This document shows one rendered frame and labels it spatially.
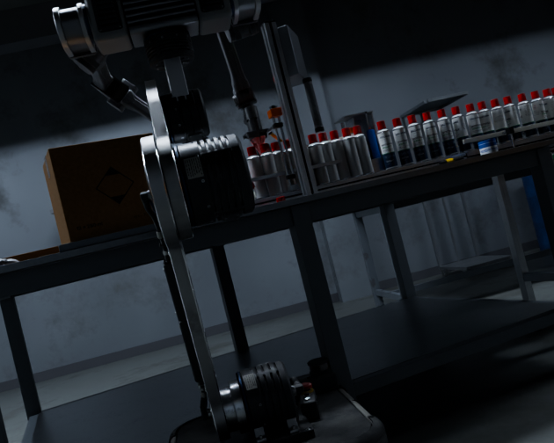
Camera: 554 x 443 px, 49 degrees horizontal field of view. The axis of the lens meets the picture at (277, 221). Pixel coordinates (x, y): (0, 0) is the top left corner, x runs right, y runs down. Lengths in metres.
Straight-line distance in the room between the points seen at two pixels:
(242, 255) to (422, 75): 2.43
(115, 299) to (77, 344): 0.50
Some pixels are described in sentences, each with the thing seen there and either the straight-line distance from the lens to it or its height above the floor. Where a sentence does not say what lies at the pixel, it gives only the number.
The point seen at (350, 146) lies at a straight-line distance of 2.49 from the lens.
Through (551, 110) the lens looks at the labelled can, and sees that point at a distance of 3.12.
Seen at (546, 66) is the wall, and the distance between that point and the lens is 6.76.
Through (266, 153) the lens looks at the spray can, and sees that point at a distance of 2.35.
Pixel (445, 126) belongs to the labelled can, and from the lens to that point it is 2.74.
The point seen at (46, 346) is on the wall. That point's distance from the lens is 5.76.
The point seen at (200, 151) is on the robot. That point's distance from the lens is 1.28.
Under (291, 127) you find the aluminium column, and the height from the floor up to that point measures 1.10.
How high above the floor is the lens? 0.73
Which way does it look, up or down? 1 degrees up
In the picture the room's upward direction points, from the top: 14 degrees counter-clockwise
